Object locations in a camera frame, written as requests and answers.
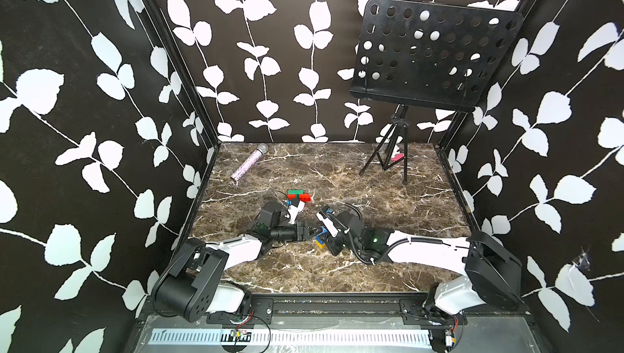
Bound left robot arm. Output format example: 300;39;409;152
151;200;323;325

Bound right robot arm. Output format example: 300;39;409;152
316;207;522;319

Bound purple glitter microphone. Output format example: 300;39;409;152
230;143;268;184

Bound pink object behind stand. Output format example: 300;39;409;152
391;153;405;162

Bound black perforated music stand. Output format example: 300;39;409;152
349;0;524;170

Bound black mounting rail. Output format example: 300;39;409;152
140;294;532;327

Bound white slotted cable duct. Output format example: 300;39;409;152
147;329;431;349

